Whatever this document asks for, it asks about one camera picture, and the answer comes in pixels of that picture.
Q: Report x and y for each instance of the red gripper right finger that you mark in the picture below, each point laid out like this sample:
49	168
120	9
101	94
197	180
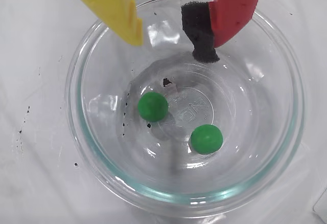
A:
235	6

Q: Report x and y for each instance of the green ball pill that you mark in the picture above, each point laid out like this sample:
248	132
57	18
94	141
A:
153	107
206	139

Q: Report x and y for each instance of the white table cover sheet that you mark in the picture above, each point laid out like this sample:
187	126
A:
25	55

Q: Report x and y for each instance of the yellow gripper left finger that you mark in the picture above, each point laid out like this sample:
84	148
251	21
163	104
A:
107	4

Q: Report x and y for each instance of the glass bowl with green balls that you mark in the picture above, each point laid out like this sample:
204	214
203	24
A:
255	157

